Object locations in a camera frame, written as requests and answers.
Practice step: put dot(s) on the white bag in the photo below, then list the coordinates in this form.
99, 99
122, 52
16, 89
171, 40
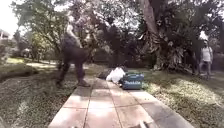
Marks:
115, 74

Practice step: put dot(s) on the teal tool case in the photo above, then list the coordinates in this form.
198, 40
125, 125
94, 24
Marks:
132, 81

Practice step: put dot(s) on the person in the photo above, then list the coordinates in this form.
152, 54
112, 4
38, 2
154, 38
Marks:
71, 53
206, 56

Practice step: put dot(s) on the paved slab path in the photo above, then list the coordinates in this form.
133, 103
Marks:
103, 106

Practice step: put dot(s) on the large tree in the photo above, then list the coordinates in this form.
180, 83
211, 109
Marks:
163, 36

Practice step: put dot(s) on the grass lawn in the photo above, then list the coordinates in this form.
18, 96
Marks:
30, 96
186, 96

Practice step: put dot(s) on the row of trees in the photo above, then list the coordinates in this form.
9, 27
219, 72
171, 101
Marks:
40, 26

